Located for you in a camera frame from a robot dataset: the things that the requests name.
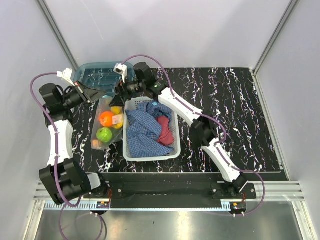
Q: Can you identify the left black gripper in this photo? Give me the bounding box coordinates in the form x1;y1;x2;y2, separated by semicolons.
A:
61;80;107;109

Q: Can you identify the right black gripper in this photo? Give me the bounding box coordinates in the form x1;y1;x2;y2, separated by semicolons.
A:
108;74;145;108

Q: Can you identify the clear zip top bag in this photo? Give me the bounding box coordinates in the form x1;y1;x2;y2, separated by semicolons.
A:
91;95;124;150

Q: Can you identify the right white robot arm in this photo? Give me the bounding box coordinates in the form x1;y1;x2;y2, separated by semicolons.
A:
111;62;248;199

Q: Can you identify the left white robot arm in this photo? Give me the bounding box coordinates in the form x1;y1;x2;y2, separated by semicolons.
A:
39;81;109;205

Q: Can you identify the fake yellow lemon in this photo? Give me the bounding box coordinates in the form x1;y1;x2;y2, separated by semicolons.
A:
110;106;123;115

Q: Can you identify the fake yellow banana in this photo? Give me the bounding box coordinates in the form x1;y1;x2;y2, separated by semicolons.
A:
112;113;124;129

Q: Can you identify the white plastic basket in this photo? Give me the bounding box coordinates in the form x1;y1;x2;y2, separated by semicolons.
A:
123;97;181;162

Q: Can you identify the blue transparent plastic tub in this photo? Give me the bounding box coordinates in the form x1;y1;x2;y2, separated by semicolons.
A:
73;62;122;97

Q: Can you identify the blue checkered shirt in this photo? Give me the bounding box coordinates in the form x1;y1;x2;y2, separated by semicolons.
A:
125;100;174;158

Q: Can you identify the red cloth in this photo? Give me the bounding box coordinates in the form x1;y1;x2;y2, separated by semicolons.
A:
156;116;174;146

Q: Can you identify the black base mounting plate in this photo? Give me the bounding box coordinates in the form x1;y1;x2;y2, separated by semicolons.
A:
102;172;257;211

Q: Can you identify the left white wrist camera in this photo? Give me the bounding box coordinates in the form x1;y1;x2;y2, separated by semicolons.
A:
56;68;75;87

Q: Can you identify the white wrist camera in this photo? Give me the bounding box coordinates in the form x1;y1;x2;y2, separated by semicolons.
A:
56;68;75;87
113;63;128;83

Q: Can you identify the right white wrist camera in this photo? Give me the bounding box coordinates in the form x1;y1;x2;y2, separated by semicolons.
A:
113;63;128;83

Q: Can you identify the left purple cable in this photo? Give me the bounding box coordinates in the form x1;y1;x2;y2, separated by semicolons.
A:
29;72;108;239

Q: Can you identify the purple cable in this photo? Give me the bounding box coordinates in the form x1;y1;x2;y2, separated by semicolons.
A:
29;72;108;239
121;54;266;217

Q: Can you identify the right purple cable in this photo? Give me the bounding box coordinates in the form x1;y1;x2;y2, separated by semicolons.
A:
121;54;266;217

